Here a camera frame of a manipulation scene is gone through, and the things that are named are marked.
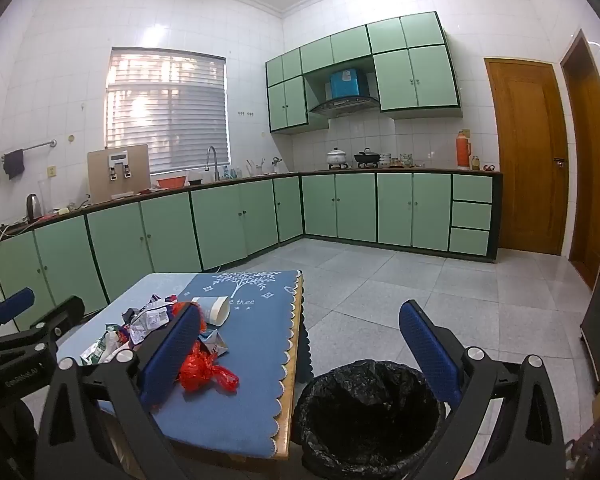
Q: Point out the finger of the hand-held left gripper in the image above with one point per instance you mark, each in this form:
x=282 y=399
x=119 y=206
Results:
x=55 y=322
x=15 y=305

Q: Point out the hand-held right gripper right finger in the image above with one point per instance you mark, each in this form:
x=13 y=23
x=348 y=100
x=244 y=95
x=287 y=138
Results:
x=430 y=355

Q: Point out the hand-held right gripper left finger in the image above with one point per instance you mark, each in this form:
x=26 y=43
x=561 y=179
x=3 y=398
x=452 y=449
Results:
x=175 y=350

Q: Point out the red plastic bag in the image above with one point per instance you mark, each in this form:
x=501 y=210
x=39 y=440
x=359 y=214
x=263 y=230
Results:
x=205 y=370

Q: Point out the blue snack bag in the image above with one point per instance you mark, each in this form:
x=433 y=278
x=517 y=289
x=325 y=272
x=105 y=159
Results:
x=152 y=320

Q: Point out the green and white snack bag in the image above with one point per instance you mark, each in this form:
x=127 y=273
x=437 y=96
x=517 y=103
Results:
x=97 y=350

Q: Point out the black bag lined trash bin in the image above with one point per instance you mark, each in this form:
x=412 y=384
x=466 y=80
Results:
x=360 y=410

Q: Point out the crumpled small blue carton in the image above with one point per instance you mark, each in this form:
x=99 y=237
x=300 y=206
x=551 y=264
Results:
x=215 y=342

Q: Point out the white and blue jar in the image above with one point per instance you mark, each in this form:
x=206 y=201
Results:
x=212 y=310

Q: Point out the white crumpled paper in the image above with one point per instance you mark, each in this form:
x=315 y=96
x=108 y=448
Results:
x=115 y=345

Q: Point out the metal electric kettle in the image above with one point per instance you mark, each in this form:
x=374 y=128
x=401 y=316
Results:
x=34 y=207

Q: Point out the wooden table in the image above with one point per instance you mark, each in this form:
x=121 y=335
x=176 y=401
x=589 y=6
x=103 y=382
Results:
x=230 y=453

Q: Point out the dark hanging towel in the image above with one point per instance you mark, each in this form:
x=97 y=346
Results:
x=14 y=164

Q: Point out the cardboard box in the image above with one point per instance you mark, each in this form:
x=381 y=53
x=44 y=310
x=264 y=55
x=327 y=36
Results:
x=100 y=175

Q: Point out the green lower kitchen cabinets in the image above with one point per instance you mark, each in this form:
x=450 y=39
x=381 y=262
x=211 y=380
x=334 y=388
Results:
x=355 y=207

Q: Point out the green kitchen cabinets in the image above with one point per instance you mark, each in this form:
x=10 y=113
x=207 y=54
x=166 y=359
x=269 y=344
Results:
x=355 y=207
x=420 y=75

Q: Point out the red plastic basin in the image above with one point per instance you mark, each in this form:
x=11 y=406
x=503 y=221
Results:
x=171 y=182

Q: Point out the metal kitchen faucet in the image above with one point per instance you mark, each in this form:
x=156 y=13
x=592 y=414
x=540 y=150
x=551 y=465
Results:
x=213 y=157

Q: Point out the utensil holder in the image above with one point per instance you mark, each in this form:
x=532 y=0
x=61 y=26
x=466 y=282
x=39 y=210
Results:
x=254 y=168

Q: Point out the stack of bowls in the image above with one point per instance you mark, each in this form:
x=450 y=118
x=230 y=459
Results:
x=385 y=159

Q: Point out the orange thermos flask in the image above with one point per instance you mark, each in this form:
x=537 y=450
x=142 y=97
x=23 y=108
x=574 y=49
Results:
x=463 y=152

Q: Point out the black wok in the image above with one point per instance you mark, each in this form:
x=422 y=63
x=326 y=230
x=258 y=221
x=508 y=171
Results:
x=366 y=158

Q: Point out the white cooking pot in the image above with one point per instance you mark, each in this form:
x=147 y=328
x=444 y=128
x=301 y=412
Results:
x=337 y=157

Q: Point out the white window blind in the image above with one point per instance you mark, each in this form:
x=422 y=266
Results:
x=165 y=110

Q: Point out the green upper kitchen cabinets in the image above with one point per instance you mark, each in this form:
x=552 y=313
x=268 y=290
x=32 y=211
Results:
x=420 y=75

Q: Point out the blue box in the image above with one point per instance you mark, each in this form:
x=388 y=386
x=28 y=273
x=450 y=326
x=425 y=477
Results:
x=344 y=83

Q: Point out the metal towel rail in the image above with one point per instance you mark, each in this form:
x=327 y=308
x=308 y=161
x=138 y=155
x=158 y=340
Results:
x=37 y=147

